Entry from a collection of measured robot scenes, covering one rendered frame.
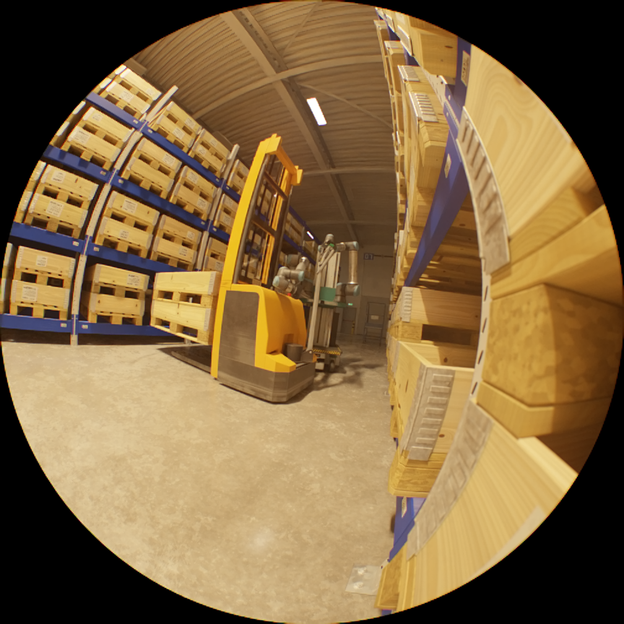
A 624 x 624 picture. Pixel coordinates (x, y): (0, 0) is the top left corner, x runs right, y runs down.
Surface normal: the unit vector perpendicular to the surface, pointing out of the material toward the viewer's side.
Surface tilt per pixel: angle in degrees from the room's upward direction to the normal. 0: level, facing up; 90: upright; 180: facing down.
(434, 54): 180
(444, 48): 180
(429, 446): 90
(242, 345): 90
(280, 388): 90
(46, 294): 90
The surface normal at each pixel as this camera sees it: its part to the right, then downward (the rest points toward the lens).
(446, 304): -0.33, -0.08
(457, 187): -0.13, 0.99
